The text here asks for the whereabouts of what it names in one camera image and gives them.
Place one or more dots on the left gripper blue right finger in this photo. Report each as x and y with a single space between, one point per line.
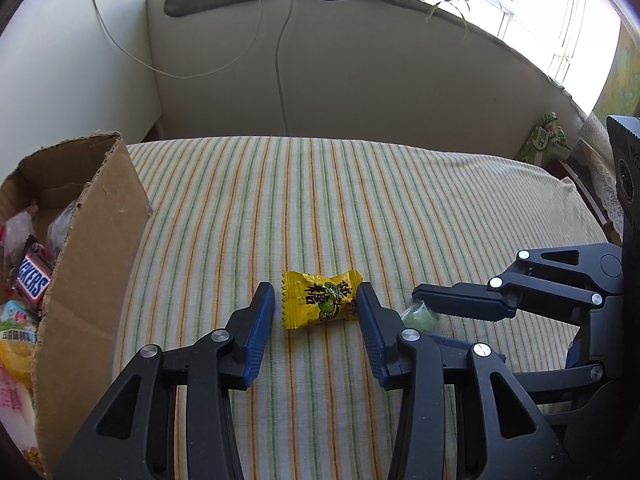
399 356

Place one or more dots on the striped table cloth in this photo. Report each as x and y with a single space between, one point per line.
229 213

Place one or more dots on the pink bread package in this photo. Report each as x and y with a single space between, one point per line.
16 411

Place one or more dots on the brown cardboard box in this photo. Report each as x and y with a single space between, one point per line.
81 308

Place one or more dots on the yellow jelly cup snack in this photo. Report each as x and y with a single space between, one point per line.
18 339

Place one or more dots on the Snickers bar in box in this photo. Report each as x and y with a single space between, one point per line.
32 275

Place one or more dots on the green jelly candy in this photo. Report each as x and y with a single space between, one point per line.
420 317

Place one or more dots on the red clear snack in box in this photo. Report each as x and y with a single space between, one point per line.
14 234

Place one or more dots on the green floral bag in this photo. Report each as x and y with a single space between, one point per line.
545 143

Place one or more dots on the white cabinet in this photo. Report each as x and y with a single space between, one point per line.
72 67

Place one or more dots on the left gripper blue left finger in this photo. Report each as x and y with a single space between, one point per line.
230 357

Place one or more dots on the yellow candy wrapper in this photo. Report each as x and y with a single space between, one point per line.
311 299

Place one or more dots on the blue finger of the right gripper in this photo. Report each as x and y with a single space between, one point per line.
468 301
453 350

